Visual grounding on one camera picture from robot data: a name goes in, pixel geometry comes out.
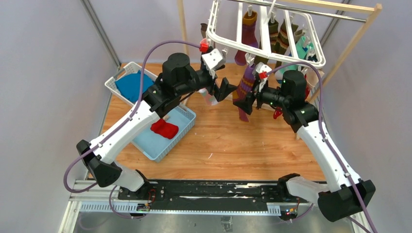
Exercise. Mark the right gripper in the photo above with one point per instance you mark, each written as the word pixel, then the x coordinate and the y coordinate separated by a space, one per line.
pixel 246 104

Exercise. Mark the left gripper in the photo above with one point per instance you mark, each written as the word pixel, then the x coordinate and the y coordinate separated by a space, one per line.
pixel 225 89

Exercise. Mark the pink patterned sock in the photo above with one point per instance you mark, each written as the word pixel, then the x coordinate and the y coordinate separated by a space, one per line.
pixel 209 99

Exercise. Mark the purple striped sock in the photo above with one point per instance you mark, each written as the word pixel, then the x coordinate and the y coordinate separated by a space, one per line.
pixel 245 85

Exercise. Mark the white clip sock hanger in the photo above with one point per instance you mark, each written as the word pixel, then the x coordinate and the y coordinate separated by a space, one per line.
pixel 263 19

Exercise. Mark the red and cream sock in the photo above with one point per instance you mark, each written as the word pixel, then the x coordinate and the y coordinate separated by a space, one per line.
pixel 164 129

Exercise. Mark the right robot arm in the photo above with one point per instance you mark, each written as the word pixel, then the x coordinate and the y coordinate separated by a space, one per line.
pixel 345 193

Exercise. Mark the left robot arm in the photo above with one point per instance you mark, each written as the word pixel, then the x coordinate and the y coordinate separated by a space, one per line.
pixel 176 79

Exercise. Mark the maroon striped sock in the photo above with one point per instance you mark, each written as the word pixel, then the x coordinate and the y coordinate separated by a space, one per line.
pixel 247 35

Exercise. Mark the olive striped sock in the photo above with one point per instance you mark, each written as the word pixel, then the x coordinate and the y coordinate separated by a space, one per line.
pixel 278 39

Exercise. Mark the teal and white sock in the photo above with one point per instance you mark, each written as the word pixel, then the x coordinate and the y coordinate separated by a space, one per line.
pixel 305 50

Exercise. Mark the blue cloth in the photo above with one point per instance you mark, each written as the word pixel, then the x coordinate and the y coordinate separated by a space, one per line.
pixel 129 86

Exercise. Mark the white plastic basket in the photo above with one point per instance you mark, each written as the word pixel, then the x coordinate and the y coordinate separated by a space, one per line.
pixel 129 68

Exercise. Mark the wooden drying rack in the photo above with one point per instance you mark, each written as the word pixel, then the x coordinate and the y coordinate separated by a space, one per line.
pixel 337 41

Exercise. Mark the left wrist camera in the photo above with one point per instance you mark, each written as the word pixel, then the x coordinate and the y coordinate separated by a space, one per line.
pixel 214 60

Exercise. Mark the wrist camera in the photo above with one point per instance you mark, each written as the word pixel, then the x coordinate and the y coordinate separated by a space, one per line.
pixel 214 60
pixel 261 75

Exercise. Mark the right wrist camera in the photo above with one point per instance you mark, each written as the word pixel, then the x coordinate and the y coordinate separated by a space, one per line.
pixel 261 75

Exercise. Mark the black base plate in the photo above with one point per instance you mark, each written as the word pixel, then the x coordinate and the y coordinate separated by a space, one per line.
pixel 212 197

